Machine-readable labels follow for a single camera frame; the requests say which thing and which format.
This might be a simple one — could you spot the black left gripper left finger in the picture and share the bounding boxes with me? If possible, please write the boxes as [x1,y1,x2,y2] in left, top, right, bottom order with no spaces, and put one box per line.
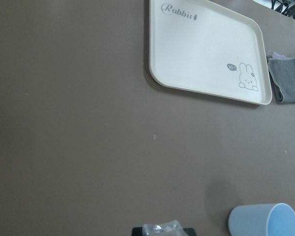
[131,227,143,236]

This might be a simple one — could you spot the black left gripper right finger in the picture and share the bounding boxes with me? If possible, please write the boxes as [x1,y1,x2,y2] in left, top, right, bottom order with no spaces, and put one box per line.
[184,228,195,236]

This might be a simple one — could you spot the light blue plastic cup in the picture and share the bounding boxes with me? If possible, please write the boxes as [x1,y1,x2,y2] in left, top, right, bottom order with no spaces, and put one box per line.
[228,203,295,236]

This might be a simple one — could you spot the grey folded cloth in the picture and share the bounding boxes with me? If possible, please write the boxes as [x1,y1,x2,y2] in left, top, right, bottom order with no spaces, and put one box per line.
[267,52,295,104]

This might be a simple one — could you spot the cream rabbit tray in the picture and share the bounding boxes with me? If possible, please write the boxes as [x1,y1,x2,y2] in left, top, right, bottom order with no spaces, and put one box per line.
[149,0,272,105]

